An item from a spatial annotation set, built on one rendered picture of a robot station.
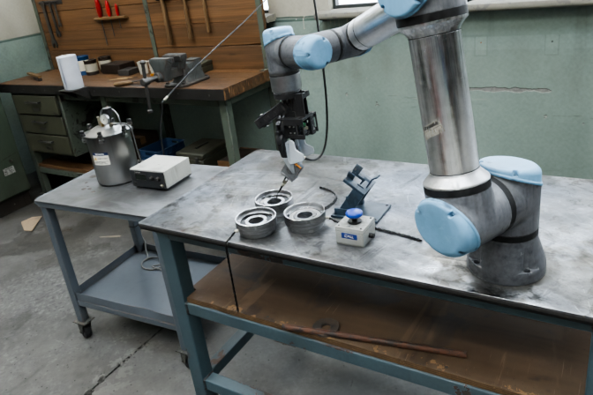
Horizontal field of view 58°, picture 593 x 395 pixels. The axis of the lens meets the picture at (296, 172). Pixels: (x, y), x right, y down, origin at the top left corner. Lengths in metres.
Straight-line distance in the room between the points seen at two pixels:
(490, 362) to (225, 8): 2.43
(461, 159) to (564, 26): 1.78
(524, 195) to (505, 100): 1.73
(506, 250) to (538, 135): 1.73
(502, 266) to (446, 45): 0.45
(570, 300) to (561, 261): 0.13
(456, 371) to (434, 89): 0.66
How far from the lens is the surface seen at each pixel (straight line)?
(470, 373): 1.29
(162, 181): 2.03
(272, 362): 2.17
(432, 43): 0.89
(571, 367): 1.35
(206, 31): 3.30
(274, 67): 1.28
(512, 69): 2.71
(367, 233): 1.24
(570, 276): 1.17
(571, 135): 2.77
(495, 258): 1.10
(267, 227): 1.31
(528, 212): 1.07
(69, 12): 4.17
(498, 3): 2.59
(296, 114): 1.31
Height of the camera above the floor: 1.43
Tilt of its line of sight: 22 degrees down
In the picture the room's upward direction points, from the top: 7 degrees counter-clockwise
